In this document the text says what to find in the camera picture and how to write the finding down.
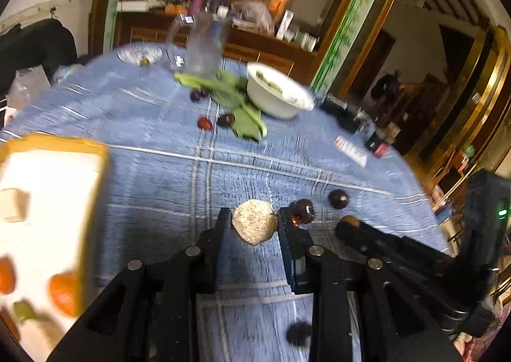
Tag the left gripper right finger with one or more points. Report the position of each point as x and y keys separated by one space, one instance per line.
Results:
x=313 y=269

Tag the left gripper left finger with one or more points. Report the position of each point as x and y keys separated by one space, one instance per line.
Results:
x=190 y=273

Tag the round pale sugarcane slice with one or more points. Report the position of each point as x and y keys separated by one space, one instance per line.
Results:
x=254 y=221

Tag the medium orange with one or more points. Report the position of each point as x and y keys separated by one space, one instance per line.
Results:
x=62 y=291

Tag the green round fruit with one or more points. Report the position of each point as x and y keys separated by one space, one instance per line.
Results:
x=23 y=311

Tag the small orange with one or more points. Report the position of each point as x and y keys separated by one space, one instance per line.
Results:
x=8 y=278

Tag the red jujube fruit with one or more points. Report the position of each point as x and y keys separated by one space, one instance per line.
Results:
x=295 y=221

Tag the dark plum centre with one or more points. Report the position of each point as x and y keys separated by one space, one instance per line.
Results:
x=302 y=209

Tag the brown kiwi fruit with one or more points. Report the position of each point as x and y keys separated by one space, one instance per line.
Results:
x=351 y=220

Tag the dark plum far right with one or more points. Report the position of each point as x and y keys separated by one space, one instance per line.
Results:
x=338 y=199

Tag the white paper card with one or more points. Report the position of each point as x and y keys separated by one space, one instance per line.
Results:
x=354 y=153

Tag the blue plaid tablecloth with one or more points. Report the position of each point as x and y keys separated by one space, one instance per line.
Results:
x=168 y=179

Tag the black jar red label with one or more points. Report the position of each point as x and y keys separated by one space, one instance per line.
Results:
x=378 y=142

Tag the small red jujube far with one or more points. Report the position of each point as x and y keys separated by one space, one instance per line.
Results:
x=205 y=124

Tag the black electronic device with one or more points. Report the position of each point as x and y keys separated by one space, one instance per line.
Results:
x=350 y=117

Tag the small dark plum near greens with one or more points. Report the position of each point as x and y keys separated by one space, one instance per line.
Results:
x=226 y=120

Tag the white bowl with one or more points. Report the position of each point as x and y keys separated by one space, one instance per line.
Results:
x=276 y=94

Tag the green leafy vegetable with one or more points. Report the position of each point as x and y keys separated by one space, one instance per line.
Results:
x=230 y=93

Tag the clear plastic pitcher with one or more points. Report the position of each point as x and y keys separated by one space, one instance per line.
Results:
x=204 y=47

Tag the white tube on shelf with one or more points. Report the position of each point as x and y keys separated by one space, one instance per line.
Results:
x=285 y=23

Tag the plastic bag on shelf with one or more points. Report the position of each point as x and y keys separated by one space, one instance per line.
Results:
x=253 y=14

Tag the black sofa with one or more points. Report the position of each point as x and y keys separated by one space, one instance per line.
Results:
x=46 y=43

